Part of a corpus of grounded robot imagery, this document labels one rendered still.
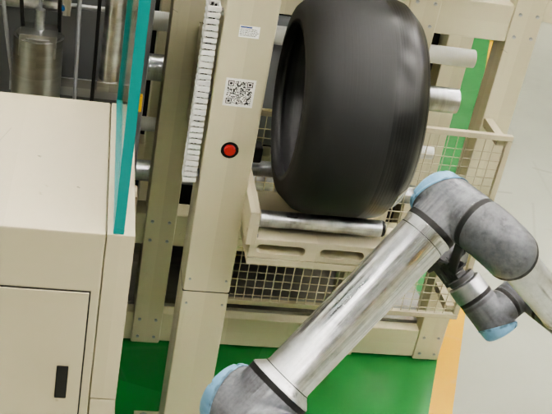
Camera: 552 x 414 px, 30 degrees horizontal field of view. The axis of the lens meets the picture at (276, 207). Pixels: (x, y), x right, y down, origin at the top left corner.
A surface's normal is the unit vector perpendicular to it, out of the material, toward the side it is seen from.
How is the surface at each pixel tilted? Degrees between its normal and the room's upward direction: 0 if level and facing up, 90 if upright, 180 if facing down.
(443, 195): 45
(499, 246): 77
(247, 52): 90
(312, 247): 90
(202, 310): 90
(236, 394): 40
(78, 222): 0
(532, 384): 0
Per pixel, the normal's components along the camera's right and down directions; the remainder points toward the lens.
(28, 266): 0.12, 0.50
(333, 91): -0.07, -0.02
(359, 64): 0.21, -0.22
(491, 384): 0.17, -0.86
